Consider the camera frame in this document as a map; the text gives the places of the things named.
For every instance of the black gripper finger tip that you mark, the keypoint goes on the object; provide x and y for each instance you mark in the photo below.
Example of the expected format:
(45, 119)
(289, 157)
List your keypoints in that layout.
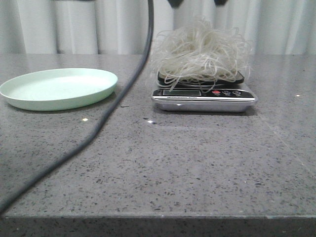
(220, 2)
(175, 3)

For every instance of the white vermicelli noodle bundle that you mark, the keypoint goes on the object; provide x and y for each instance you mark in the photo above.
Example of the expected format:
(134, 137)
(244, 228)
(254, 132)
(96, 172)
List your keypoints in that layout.
(199, 54)

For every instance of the silver black kitchen scale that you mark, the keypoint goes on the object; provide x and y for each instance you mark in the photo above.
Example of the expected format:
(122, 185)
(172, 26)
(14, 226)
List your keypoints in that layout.
(204, 96)

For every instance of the white pleated curtain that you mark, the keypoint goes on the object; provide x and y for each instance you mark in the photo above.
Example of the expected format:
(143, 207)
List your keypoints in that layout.
(120, 26)

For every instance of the pale green round plate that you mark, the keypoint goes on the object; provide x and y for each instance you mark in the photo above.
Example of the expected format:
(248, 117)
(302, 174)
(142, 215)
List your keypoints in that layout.
(59, 89)

